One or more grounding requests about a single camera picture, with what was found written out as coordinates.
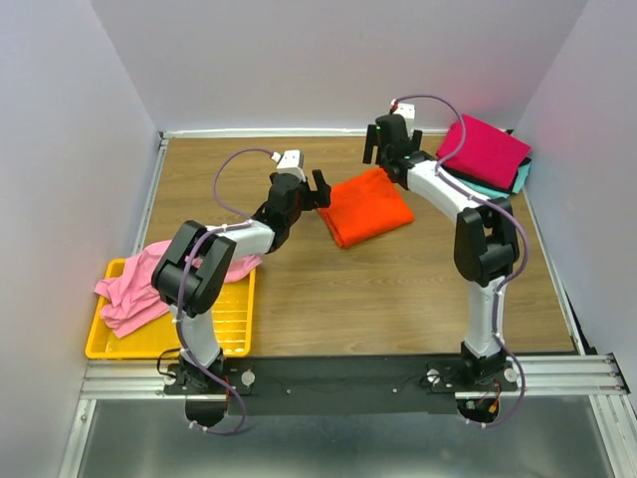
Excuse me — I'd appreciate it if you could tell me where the orange t shirt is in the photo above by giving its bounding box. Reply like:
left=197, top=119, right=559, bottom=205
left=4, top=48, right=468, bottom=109
left=318, top=168, right=414, bottom=249

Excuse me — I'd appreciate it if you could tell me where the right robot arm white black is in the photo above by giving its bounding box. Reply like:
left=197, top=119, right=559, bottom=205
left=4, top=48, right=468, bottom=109
left=362, top=114, right=520, bottom=392

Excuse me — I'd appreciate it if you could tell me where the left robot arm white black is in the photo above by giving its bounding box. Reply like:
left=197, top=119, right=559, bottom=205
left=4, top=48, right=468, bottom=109
left=151, top=169, right=331, bottom=393

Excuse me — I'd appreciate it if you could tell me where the folded magenta t shirt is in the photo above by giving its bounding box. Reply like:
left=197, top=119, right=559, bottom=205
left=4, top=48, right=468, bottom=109
left=442, top=115, right=531, bottom=187

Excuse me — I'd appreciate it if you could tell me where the folded teal t shirt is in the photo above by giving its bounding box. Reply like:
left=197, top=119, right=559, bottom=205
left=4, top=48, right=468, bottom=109
left=456, top=158, right=531, bottom=198

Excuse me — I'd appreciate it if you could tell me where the yellow plastic tray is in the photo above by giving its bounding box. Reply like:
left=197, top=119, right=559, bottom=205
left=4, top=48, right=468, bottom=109
left=85, top=270, right=257, bottom=360

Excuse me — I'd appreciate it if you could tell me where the pink t shirt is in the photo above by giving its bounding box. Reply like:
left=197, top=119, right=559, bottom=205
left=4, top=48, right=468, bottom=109
left=94, top=240, right=261, bottom=339

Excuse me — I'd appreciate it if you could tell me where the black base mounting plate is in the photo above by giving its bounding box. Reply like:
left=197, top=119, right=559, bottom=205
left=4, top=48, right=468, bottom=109
left=163, top=354, right=518, bottom=427

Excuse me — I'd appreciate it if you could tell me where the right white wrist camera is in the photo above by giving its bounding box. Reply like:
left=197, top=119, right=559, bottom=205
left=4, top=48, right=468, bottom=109
left=389, top=99, right=416, bottom=136

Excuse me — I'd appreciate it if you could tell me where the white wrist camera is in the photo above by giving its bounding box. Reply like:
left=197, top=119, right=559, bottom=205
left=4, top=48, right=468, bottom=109
left=389, top=99, right=416, bottom=136
left=271, top=149, right=307, bottom=182

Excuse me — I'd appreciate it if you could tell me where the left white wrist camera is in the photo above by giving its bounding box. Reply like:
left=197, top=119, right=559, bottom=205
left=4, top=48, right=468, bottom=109
left=271, top=149, right=307, bottom=182

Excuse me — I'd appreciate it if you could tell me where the aluminium frame rail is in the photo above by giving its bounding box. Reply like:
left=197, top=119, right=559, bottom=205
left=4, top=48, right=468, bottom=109
left=80, top=356, right=628, bottom=400

